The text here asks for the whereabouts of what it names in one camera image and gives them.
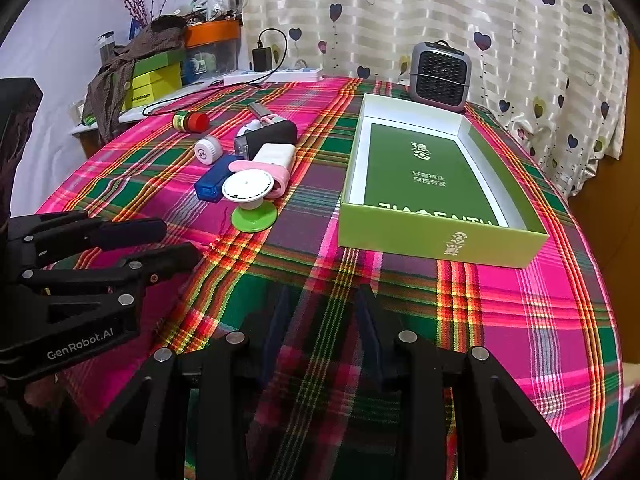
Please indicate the red cap brown bottle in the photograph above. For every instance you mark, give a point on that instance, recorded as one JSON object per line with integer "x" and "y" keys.
{"x": 196, "y": 122}

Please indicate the yellow box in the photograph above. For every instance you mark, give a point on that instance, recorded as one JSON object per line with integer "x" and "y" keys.
{"x": 151, "y": 86}

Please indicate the dark glass jar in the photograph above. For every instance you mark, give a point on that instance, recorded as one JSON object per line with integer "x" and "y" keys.
{"x": 106, "y": 46}

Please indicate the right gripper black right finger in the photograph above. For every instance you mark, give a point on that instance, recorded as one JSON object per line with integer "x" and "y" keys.
{"x": 499, "y": 432}

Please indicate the brown cloth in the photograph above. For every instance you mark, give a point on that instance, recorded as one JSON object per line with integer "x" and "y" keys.
{"x": 106, "y": 92}

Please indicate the white power strip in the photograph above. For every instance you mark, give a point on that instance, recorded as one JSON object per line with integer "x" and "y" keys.
{"x": 269, "y": 77}

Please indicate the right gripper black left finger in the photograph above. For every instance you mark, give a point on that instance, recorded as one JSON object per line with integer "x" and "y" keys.
{"x": 203, "y": 400}

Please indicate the heart pattern curtain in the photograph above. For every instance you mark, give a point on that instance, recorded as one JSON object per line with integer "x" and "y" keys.
{"x": 553, "y": 72}

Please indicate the white panda gadget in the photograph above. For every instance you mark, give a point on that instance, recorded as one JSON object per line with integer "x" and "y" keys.
{"x": 254, "y": 125}

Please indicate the small white round jar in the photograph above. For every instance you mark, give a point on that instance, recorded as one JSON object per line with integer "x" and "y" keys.
{"x": 208, "y": 150}

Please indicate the pink clip gadget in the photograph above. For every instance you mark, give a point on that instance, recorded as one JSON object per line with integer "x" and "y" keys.
{"x": 270, "y": 119}

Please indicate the white disc green base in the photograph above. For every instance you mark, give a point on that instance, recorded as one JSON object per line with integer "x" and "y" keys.
{"x": 248, "y": 190}

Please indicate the grey mini heater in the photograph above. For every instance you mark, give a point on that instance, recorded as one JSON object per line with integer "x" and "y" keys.
{"x": 440, "y": 76}

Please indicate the orange lid storage bin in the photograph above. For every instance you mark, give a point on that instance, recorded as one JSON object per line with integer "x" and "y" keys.
{"x": 212, "y": 50}

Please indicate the white usb charger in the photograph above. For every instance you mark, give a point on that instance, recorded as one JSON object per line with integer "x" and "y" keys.
{"x": 279, "y": 154}

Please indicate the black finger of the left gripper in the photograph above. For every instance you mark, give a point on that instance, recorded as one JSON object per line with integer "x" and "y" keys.
{"x": 137, "y": 271}
{"x": 33, "y": 242}

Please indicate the plaid tablecloth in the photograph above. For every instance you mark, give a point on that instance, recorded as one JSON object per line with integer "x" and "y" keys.
{"x": 550, "y": 325}

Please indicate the blue usb stick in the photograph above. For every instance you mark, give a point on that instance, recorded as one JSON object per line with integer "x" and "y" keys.
{"x": 208, "y": 187}

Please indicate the black power adapter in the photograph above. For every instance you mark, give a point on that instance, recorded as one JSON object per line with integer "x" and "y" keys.
{"x": 262, "y": 59}

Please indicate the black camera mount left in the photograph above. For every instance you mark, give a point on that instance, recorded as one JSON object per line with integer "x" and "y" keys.
{"x": 20, "y": 100}

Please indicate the green cardboard box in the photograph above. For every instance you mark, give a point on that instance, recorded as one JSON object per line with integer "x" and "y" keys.
{"x": 425, "y": 182}

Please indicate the green box lid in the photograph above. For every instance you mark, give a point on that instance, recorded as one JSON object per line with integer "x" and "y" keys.
{"x": 158, "y": 60}

